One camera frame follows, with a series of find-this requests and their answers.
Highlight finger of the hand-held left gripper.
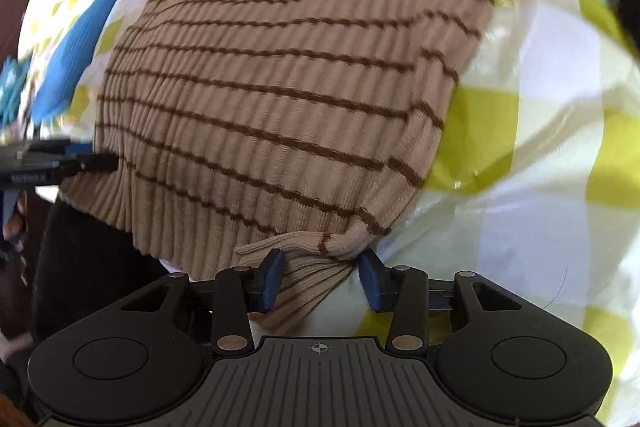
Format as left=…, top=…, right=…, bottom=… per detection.
left=59, top=152, right=121, bottom=178
left=28, top=137, right=94, bottom=156

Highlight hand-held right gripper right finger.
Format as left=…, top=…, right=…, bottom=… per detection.
left=357, top=249, right=524, bottom=354

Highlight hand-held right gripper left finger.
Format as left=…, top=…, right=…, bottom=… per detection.
left=120, top=249, right=289, bottom=354

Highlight tan brown-striped ribbed sweater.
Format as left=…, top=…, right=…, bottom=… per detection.
left=59, top=0, right=501, bottom=336

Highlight blue knit garment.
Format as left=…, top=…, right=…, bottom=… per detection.
left=29, top=0, right=130, bottom=124

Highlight person's dark pants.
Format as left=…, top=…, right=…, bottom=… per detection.
left=30, top=197, right=172, bottom=343

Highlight yellow-green checkered bed sheet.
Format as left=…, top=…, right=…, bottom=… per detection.
left=15, top=0, right=640, bottom=427

